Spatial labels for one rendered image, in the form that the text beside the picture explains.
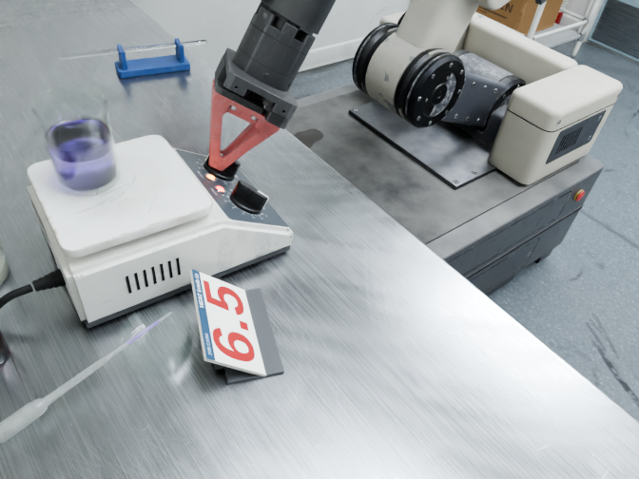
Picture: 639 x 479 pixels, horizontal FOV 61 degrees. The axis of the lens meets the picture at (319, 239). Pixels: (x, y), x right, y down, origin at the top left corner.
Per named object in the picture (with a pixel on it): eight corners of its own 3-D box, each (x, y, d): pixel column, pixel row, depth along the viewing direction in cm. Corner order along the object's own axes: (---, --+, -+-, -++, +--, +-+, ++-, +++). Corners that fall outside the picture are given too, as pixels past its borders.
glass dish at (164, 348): (170, 388, 41) (167, 372, 40) (107, 364, 42) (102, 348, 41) (204, 334, 45) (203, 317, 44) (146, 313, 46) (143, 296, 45)
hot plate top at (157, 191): (161, 139, 51) (160, 131, 51) (218, 213, 44) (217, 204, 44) (26, 173, 46) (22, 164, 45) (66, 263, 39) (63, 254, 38)
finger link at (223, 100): (181, 162, 49) (224, 70, 46) (183, 136, 55) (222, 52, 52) (247, 191, 52) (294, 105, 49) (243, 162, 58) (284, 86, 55)
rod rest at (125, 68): (183, 60, 80) (182, 36, 78) (191, 69, 78) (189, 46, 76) (114, 67, 76) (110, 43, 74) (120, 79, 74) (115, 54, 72)
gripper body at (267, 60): (220, 91, 45) (260, 7, 42) (219, 64, 53) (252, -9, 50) (288, 125, 47) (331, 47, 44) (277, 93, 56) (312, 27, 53)
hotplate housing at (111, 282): (233, 180, 60) (231, 118, 55) (294, 253, 53) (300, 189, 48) (18, 245, 50) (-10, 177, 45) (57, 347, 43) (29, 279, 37)
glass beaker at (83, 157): (52, 168, 46) (26, 81, 40) (119, 159, 48) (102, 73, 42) (57, 213, 42) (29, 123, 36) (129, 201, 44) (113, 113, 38)
